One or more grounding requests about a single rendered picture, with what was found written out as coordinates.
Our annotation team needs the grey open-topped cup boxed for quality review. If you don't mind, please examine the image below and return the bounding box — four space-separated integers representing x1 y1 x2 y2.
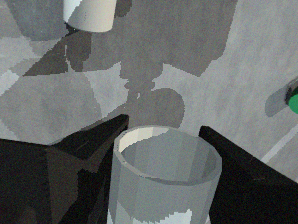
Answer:
107 125 222 224

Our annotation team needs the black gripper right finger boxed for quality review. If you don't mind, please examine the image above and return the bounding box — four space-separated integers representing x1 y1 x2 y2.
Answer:
198 126 298 224

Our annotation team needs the black post with cap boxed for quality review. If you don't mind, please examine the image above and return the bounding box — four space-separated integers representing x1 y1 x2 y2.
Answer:
60 131 110 224

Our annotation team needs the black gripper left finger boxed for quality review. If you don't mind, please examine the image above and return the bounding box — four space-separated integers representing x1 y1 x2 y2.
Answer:
0 114 129 224

